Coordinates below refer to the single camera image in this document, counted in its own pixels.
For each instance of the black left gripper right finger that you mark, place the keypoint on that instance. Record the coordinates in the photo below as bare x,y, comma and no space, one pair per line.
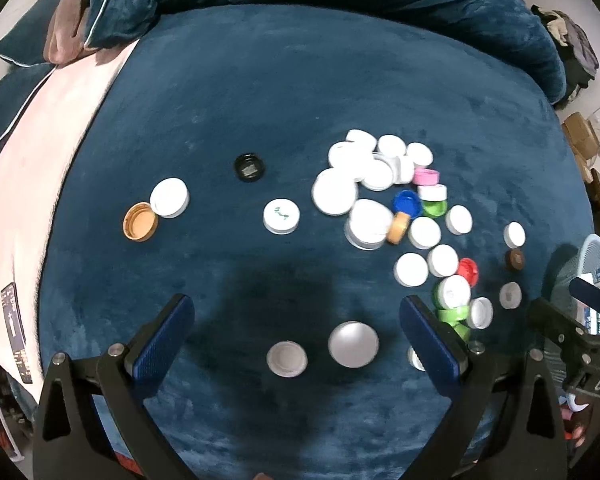
527,440

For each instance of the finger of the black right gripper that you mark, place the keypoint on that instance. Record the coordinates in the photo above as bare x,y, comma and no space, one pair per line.
585,292

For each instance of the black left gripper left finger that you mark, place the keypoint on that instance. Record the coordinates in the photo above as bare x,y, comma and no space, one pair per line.
69,439

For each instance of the white round bottle cap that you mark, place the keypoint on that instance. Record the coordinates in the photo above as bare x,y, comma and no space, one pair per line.
353,344

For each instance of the light blue plastic basket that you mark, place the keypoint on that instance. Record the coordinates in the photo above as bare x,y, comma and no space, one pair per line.
585,265

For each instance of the silver grey cap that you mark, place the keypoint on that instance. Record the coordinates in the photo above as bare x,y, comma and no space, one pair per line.
510,296

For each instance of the brown bottle cap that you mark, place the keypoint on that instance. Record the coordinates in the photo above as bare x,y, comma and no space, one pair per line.
515,259

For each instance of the green bottle with white cap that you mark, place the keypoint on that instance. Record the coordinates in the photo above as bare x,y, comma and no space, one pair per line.
451,297

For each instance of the red bottle cap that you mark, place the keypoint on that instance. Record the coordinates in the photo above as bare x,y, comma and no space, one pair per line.
468,269

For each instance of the green bottle cap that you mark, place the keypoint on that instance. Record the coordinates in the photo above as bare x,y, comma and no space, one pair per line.
434,209

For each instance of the white cap upside down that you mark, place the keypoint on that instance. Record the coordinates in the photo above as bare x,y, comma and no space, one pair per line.
287,359

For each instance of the gold cap on left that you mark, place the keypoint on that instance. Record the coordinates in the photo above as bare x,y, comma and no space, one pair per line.
139,223

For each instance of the gold orange bottle cap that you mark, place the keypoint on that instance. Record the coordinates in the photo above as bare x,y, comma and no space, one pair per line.
398,227

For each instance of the pink bottle cap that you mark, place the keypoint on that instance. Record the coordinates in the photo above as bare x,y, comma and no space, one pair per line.
426,177

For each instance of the blue bottle cap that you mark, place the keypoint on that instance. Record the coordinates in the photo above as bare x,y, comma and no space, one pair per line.
408,202

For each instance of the large white jar lid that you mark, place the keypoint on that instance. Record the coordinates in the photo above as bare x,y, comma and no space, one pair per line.
368,224

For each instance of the white cap beside gold cap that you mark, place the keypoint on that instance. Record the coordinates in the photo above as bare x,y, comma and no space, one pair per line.
169,198

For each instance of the white cap with green mark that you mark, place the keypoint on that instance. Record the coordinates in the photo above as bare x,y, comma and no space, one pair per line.
281,216

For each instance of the black bottle cap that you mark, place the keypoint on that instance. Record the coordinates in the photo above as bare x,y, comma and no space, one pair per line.
249,167

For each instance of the dark blue plush blanket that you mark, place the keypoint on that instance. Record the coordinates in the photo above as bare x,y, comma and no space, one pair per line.
286,82

